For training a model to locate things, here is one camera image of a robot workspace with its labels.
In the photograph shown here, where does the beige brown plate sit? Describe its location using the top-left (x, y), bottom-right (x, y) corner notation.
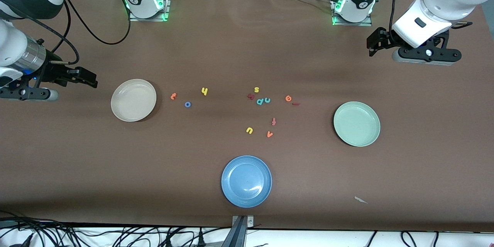
top-left (111, 79), bottom-right (157, 122)

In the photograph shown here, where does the light green plate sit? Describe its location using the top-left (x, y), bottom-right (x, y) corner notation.
top-left (333, 101), bottom-right (381, 147)

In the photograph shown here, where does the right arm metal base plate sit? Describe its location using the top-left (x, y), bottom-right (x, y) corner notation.
top-left (129, 0), bottom-right (171, 22)

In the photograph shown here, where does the long black right arm cable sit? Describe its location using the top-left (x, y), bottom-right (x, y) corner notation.
top-left (56, 0), bottom-right (132, 45)

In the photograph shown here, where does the blue plate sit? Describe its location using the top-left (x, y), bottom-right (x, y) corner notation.
top-left (221, 156), bottom-right (272, 208)

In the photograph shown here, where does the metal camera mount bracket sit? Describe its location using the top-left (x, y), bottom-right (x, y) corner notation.
top-left (232, 215), bottom-right (254, 247)

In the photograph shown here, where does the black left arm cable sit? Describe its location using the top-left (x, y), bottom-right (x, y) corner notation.
top-left (389, 0), bottom-right (406, 47)

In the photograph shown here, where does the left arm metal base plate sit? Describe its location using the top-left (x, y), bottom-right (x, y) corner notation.
top-left (331, 0), bottom-right (373, 27)

